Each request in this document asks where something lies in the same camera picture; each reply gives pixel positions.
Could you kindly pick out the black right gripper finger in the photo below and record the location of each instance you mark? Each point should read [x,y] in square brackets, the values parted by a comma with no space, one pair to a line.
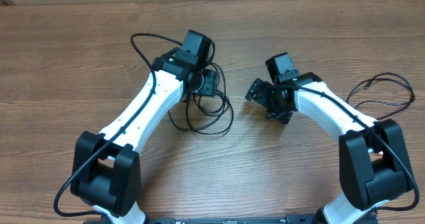
[254,89]
[283,117]

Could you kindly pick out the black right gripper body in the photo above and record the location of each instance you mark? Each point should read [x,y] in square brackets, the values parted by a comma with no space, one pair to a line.
[268,97]

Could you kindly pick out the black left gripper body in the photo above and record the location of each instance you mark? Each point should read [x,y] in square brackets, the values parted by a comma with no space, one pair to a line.
[206,84]

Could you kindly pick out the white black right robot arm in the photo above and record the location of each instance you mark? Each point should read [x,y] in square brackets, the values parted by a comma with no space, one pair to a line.
[375,172]

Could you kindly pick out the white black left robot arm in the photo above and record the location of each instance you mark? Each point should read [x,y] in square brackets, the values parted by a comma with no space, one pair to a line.
[106,169]

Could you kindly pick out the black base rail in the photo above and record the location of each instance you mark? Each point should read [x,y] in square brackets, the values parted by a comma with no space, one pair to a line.
[229,220]

